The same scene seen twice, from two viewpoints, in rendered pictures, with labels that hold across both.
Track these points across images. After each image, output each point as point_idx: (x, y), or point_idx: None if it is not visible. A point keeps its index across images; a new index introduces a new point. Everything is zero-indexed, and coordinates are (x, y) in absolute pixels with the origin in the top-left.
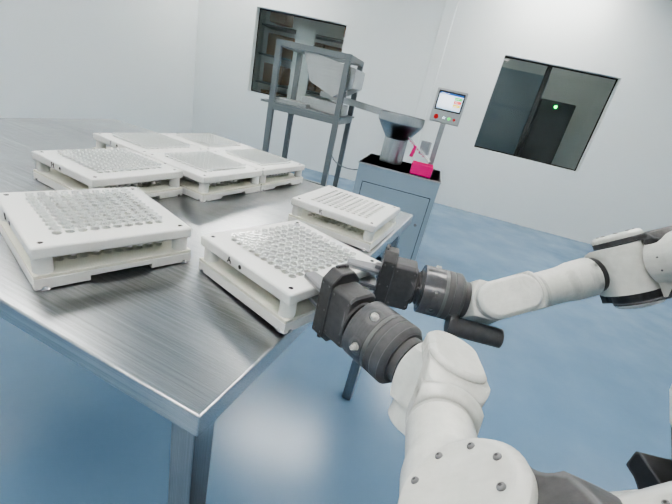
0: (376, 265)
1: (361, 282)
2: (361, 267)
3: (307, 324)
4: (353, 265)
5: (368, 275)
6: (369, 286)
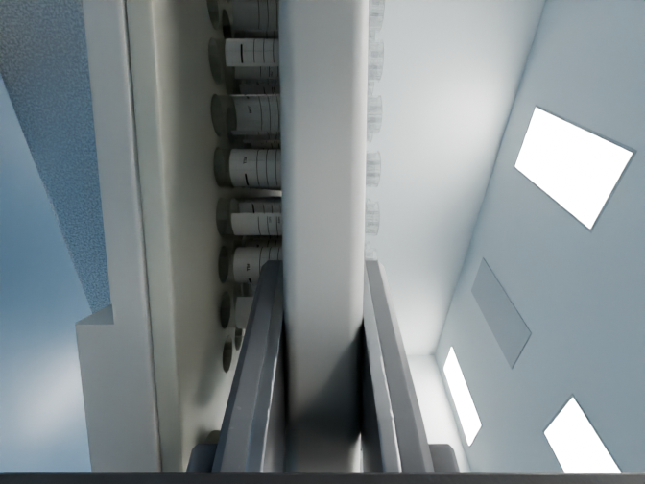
0: (450, 450)
1: (268, 349)
2: (390, 326)
3: (3, 3)
4: (377, 284)
5: (288, 444)
6: (241, 419)
